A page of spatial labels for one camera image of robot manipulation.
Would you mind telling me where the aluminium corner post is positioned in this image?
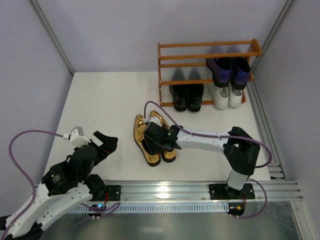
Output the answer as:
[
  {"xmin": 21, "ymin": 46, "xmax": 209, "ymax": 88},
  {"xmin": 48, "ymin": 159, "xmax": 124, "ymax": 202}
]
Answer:
[
  {"xmin": 251, "ymin": 0, "xmax": 297, "ymax": 72},
  {"xmin": 28, "ymin": 0, "xmax": 75, "ymax": 76}
]

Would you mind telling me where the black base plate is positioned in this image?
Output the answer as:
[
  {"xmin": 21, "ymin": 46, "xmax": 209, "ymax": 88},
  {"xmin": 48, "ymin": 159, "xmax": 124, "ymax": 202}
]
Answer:
[
  {"xmin": 100, "ymin": 185, "xmax": 121, "ymax": 202},
  {"xmin": 208, "ymin": 183, "xmax": 256, "ymax": 200}
]

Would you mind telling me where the left aluminium corner post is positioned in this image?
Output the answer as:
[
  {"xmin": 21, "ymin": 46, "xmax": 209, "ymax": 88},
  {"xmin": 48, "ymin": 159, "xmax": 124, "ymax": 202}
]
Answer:
[{"xmin": 28, "ymin": 0, "xmax": 75, "ymax": 76}]

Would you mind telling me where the gold loafer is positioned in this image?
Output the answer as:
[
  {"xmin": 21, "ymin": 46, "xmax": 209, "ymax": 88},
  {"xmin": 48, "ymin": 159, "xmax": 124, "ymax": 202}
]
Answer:
[
  {"xmin": 149, "ymin": 110, "xmax": 177, "ymax": 163},
  {"xmin": 133, "ymin": 114, "xmax": 161, "ymax": 167}
]

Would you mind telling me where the right aluminium corner post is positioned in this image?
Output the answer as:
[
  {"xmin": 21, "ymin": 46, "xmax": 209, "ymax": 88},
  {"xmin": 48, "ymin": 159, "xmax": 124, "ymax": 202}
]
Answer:
[{"xmin": 251, "ymin": 0, "xmax": 297, "ymax": 72}]

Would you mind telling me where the purple loafer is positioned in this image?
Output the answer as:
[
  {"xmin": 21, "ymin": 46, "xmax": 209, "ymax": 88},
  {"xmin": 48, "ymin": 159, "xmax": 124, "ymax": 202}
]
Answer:
[
  {"xmin": 230, "ymin": 56, "xmax": 251, "ymax": 90},
  {"xmin": 205, "ymin": 57, "xmax": 232, "ymax": 88}
]

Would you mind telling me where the aluminium mounting rail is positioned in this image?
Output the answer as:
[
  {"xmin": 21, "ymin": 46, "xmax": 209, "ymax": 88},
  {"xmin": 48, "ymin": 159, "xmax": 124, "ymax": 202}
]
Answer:
[{"xmin": 106, "ymin": 180, "xmax": 303, "ymax": 203}]

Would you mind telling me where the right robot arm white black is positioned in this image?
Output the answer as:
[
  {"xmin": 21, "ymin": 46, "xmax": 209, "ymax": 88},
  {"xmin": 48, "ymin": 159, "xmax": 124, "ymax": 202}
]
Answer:
[{"xmin": 142, "ymin": 121, "xmax": 261, "ymax": 199}]

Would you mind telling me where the slotted grey cable duct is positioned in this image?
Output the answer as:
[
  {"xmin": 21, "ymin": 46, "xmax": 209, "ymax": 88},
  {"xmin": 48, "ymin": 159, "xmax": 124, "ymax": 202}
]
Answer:
[{"xmin": 70, "ymin": 201, "xmax": 229, "ymax": 214}]

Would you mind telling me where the white sneaker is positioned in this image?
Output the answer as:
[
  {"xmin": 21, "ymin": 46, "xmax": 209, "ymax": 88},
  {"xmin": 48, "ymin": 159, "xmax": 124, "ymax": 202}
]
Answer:
[
  {"xmin": 228, "ymin": 85, "xmax": 243, "ymax": 108},
  {"xmin": 208, "ymin": 83, "xmax": 229, "ymax": 110}
]

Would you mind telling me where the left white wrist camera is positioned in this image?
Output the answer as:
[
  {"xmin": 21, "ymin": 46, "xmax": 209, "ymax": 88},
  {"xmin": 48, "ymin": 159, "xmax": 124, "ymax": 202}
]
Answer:
[{"xmin": 62, "ymin": 126, "xmax": 90, "ymax": 148}]

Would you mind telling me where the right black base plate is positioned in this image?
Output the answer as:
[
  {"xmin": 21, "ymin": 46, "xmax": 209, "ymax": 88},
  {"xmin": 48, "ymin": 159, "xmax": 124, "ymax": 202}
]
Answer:
[{"xmin": 208, "ymin": 183, "xmax": 256, "ymax": 200}]

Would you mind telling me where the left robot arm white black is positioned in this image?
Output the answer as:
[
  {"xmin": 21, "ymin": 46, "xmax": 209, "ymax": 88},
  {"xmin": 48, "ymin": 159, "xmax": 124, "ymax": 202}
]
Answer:
[{"xmin": 0, "ymin": 127, "xmax": 119, "ymax": 240}]

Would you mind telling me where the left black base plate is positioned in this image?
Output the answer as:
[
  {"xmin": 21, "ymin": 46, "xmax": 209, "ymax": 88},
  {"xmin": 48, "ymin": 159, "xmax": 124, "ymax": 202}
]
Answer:
[{"xmin": 100, "ymin": 185, "xmax": 121, "ymax": 202}]

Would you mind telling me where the orange wooden shoe shelf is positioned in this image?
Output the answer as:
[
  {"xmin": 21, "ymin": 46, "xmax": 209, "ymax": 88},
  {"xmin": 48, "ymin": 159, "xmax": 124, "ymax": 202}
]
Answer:
[{"xmin": 157, "ymin": 38, "xmax": 262, "ymax": 107}]

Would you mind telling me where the black patent loafer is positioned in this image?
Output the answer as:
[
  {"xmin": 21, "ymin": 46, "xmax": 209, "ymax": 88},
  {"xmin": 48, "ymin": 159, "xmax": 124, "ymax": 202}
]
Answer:
[
  {"xmin": 187, "ymin": 68, "xmax": 204, "ymax": 113},
  {"xmin": 169, "ymin": 68, "xmax": 188, "ymax": 112}
]

